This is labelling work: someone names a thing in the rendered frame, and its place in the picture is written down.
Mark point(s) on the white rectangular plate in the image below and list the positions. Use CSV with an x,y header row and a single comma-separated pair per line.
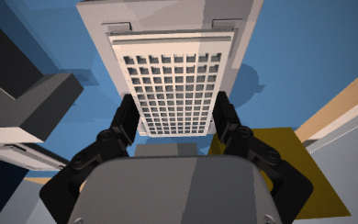
x,y
27,160

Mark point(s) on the blue flat mat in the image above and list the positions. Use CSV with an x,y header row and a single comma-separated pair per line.
x,y
302,54

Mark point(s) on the white multi-well plate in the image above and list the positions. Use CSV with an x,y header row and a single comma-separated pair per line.
x,y
173,86

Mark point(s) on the olive-brown open-top box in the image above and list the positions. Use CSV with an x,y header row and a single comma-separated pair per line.
x,y
324,201

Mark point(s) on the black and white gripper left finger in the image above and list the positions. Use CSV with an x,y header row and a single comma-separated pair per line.
x,y
61,192

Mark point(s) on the dark blue open-top box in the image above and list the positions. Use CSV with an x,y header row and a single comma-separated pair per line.
x,y
10,178

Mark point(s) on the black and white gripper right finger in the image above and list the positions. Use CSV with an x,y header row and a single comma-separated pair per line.
x,y
291,189

